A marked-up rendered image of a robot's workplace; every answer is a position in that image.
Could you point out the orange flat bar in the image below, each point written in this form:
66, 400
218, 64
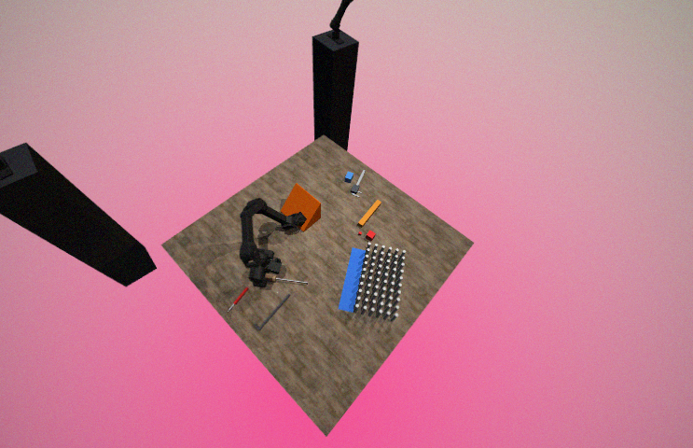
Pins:
369, 213

